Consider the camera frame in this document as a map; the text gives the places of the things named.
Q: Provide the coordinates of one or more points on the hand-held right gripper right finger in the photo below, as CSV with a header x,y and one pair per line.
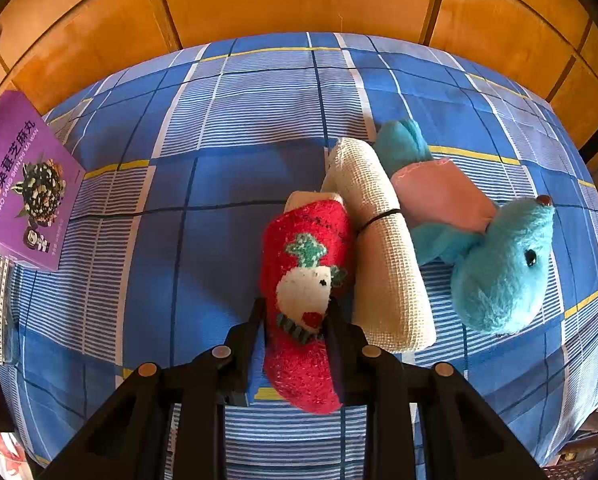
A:
x,y
335,360

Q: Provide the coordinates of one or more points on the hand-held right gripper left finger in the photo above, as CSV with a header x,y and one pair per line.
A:
x,y
257,360

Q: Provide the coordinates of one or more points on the red reindeer sock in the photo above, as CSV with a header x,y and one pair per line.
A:
x,y
299,240

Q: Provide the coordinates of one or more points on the rolled cream cloth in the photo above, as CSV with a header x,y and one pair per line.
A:
x,y
389,280

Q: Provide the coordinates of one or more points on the blue plush toy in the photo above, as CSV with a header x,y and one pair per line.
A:
x,y
499,270

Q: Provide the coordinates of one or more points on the blue plaid bed sheet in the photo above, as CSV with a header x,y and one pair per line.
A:
x,y
229,135

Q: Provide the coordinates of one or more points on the red patterned cloth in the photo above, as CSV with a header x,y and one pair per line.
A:
x,y
9,457

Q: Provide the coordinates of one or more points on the purple box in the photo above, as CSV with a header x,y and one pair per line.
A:
x,y
24,170

